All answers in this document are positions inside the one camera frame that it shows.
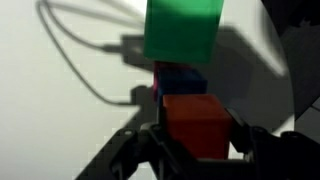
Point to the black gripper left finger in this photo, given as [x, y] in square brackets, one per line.
[120, 157]

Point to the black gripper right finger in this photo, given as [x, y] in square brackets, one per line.
[289, 156]

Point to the orange block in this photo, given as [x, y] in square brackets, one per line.
[200, 123]

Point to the blue block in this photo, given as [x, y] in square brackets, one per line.
[180, 81]

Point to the dark green block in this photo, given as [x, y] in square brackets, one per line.
[181, 31]

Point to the round white table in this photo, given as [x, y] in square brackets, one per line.
[72, 73]

